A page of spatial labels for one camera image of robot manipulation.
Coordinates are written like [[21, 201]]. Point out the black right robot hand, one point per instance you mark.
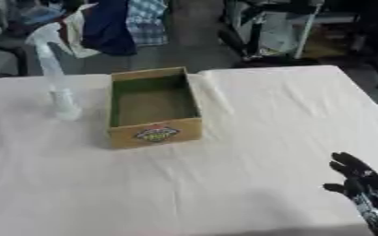
[[363, 184]]

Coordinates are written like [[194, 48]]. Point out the tan cardboard box green inside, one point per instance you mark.
[[153, 107]]

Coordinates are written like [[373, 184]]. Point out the white plastic spray bottle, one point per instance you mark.
[[60, 92]]

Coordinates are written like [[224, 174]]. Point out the white board panel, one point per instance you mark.
[[275, 33]]

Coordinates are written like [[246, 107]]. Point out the blue white checked cloth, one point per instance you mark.
[[146, 21]]

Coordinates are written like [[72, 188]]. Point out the dark blue hanging garment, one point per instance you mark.
[[107, 26]]

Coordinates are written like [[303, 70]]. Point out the white hanging cloth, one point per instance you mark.
[[79, 33]]

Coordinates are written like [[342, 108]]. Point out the black chair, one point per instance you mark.
[[4, 56]]

